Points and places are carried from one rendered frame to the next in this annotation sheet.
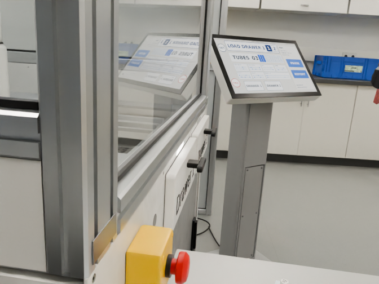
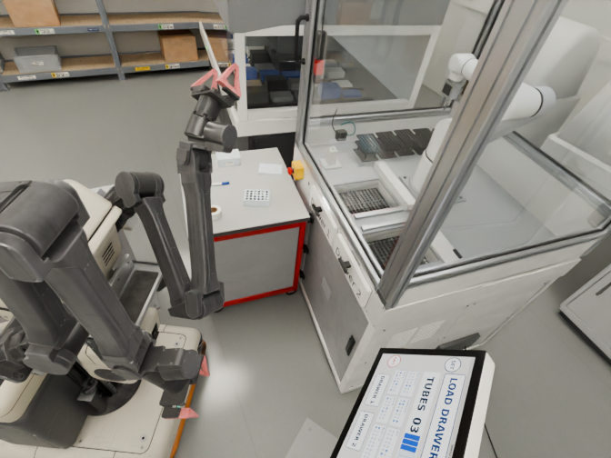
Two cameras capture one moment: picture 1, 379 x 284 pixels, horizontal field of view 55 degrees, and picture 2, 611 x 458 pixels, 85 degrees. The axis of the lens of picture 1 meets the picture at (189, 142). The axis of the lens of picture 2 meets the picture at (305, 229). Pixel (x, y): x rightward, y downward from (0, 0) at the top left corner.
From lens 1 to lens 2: 1.90 m
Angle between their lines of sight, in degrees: 112
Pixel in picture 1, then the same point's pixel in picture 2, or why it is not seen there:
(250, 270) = (279, 215)
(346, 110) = not seen: outside the picture
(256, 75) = (388, 405)
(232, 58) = (429, 374)
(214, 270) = (291, 211)
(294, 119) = not seen: outside the picture
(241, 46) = (446, 406)
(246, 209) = not seen: outside the picture
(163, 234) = (295, 166)
